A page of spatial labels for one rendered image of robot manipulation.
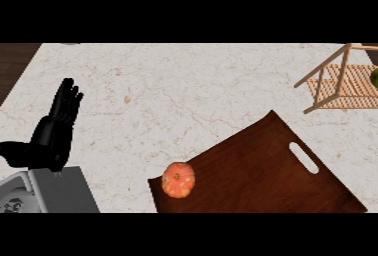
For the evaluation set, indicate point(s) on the dark brown wooden tray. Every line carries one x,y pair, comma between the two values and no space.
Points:
260,173

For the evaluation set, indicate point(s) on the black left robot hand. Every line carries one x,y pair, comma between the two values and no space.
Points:
52,133

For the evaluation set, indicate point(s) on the light wooden tiered shelf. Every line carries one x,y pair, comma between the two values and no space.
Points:
344,80

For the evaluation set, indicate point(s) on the green round fruit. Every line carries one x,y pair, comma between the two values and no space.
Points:
375,78

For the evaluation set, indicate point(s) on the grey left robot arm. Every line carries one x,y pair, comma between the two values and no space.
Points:
45,191

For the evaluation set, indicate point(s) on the orange pear fruit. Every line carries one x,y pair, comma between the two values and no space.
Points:
178,180

